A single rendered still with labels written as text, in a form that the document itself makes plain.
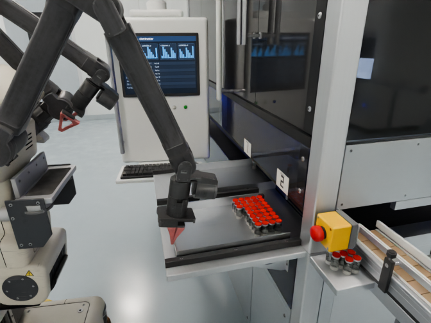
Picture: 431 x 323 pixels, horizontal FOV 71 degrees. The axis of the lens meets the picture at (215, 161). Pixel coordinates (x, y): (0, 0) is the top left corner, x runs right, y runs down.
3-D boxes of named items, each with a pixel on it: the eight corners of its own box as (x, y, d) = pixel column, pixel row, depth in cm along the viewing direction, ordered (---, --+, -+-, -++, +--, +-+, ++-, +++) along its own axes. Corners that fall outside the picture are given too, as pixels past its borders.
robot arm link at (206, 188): (176, 148, 82) (179, 161, 74) (217, 152, 85) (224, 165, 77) (170, 186, 87) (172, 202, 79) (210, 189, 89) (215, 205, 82)
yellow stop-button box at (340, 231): (337, 232, 83) (341, 209, 80) (354, 248, 76) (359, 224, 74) (312, 236, 81) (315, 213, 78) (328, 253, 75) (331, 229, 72)
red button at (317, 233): (320, 234, 79) (322, 221, 78) (329, 243, 76) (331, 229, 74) (306, 236, 79) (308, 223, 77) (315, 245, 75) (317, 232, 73)
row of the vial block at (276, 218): (260, 206, 111) (261, 194, 109) (282, 234, 95) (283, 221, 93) (254, 206, 111) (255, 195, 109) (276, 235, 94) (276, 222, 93)
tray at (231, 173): (253, 165, 148) (253, 157, 146) (275, 188, 124) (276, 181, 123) (183, 172, 140) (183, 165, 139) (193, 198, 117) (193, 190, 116)
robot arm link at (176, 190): (170, 170, 83) (171, 178, 77) (195, 172, 84) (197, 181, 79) (167, 193, 85) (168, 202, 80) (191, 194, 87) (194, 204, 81)
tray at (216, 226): (257, 200, 115) (258, 192, 114) (289, 241, 92) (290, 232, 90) (167, 213, 107) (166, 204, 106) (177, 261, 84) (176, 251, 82)
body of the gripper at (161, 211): (195, 225, 83) (199, 201, 81) (157, 224, 81) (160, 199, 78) (190, 213, 89) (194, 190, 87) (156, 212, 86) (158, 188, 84)
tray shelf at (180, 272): (249, 164, 153) (249, 161, 152) (329, 252, 90) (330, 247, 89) (152, 174, 142) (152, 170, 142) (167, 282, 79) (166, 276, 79)
